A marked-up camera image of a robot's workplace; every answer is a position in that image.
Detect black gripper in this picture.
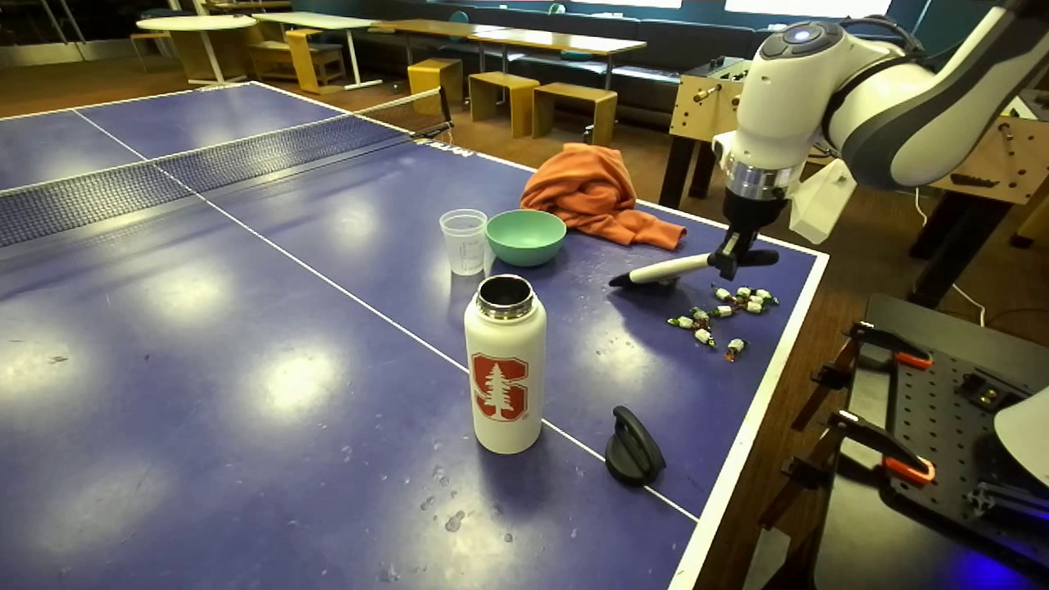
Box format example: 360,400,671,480
706,194,791,282

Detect teal green bowl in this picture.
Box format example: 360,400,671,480
484,205,570,271

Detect clear plastic measuring cup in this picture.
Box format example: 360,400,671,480
437,205,495,278

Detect wooden foosball table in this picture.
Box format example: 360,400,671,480
655,60,1049,309

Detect orange cloth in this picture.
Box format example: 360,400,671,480
518,140,687,253

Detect black bottle cap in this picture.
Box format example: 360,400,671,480
602,404,668,488

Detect wooden bench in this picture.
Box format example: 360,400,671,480
531,77,618,145
402,56,470,107
470,69,542,140

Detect white bottle red logo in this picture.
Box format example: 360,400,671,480
463,271,552,458

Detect long wooden table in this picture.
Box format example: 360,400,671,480
370,12,650,87

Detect wooden chair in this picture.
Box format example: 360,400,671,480
243,26,352,94

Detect white rectangular table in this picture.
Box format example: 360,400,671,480
252,10,381,91

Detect round white table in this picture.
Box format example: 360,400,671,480
133,10,259,86

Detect table tennis net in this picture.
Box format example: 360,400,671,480
0,83,458,250

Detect orange handled clamp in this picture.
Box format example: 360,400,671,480
850,318,937,374
832,406,939,488

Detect black perforated mount plate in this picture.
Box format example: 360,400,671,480
814,292,1049,590

